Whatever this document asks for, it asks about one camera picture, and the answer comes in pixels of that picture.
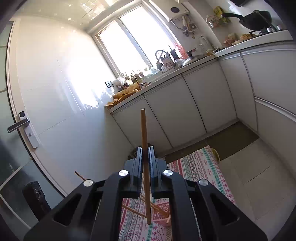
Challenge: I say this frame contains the white water heater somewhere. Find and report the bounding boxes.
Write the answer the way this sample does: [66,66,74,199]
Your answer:
[150,0,192,22]

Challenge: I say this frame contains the group of wooden chopsticks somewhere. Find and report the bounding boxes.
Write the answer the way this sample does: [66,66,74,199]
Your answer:
[74,171,171,219]

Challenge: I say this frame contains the light bamboo chopstick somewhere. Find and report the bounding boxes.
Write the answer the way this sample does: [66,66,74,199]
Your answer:
[140,108,151,226]

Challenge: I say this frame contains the white electric kettle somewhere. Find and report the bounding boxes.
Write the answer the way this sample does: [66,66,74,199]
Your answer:
[199,35,213,52]

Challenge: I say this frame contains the yellow paper bag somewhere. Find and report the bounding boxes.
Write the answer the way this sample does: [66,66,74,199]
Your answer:
[105,82,141,107]

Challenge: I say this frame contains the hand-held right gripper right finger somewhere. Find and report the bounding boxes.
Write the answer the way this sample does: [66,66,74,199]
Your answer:
[148,146,269,241]

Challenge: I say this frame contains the steel pot lid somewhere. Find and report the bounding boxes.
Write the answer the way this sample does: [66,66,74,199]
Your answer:
[183,54,206,65]

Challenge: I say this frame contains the black wok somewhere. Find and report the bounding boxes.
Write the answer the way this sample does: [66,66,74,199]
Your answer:
[221,10,273,32]

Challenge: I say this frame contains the wall rack with packets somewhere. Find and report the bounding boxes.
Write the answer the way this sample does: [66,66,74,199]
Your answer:
[206,6,232,28]

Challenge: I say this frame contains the white cabinet under window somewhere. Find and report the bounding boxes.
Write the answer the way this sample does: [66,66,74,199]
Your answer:
[105,54,238,156]

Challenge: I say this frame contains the curved sink faucet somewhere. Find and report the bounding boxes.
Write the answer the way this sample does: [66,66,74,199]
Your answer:
[155,49,167,61]

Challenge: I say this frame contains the frosted glass door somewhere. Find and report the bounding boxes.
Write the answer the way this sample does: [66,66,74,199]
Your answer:
[0,21,67,241]

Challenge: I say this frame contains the red bottle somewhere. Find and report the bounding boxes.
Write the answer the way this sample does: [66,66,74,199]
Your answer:
[177,43,188,59]

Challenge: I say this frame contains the black knife block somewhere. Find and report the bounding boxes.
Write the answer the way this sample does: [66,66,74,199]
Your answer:
[169,45,178,61]

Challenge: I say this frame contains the kitchen window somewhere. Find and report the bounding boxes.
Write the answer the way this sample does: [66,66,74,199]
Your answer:
[91,5,185,77]

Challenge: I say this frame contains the white cabinet with drawers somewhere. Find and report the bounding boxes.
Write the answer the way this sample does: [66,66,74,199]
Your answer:
[214,32,296,167]

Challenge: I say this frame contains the countertop utensil holder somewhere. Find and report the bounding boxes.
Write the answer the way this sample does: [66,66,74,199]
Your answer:
[161,56,175,70]

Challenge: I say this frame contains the silver door handle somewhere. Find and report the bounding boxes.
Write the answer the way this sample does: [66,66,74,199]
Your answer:
[7,111,39,149]

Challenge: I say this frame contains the pink plastic lattice basket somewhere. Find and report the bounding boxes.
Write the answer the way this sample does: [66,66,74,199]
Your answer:
[151,200,173,227]

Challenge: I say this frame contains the brown floor mat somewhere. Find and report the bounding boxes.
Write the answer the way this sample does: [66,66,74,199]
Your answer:
[165,122,259,164]

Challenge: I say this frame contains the patterned striped tablecloth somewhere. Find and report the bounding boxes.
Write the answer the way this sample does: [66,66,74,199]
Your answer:
[118,146,236,241]

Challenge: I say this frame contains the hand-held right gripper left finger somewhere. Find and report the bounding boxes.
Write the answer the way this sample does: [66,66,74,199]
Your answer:
[23,147,144,241]

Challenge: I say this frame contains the dark rectangular object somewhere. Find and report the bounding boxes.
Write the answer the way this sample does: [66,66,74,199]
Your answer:
[22,182,50,220]

